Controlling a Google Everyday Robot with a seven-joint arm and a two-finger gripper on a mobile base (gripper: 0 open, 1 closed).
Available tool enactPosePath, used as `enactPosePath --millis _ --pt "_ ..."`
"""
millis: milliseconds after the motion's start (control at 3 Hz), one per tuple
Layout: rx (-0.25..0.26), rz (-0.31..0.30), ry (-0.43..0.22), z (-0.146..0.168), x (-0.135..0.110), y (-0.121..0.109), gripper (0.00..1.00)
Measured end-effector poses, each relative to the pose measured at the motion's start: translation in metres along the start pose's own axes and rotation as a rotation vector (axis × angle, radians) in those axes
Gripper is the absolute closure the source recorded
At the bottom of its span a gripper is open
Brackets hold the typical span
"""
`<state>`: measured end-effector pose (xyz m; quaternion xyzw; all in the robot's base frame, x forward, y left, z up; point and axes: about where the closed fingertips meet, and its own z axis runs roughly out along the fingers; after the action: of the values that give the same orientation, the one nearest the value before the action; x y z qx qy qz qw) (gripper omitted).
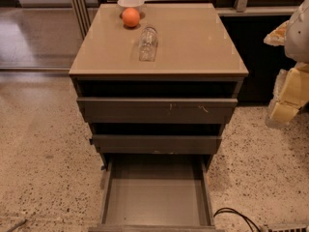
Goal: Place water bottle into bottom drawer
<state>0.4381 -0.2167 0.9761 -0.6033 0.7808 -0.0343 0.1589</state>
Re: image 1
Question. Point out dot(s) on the grey middle drawer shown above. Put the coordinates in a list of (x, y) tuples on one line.
[(157, 144)]

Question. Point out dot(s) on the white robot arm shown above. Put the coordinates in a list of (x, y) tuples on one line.
[(296, 45)]

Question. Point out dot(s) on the white plastic cup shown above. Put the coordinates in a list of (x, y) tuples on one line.
[(135, 4)]

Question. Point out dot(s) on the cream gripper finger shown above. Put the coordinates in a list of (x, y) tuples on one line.
[(277, 36), (290, 94)]

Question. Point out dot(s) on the grey top drawer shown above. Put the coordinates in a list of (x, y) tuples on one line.
[(157, 111)]

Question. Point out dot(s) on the grey floor power strip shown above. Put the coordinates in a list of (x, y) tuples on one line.
[(285, 227)]

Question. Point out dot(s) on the grey open bottom drawer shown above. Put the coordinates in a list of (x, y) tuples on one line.
[(156, 193)]

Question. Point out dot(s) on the orange fruit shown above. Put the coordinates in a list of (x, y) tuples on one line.
[(130, 17)]

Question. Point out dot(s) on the grey drawer cabinet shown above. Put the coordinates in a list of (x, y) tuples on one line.
[(195, 59)]

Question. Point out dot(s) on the grey metal rod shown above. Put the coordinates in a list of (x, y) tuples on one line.
[(17, 225)]

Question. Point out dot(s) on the metal window frame post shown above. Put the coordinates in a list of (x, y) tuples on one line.
[(82, 15)]

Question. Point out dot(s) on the clear plastic water bottle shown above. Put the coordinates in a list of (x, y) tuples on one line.
[(148, 44)]

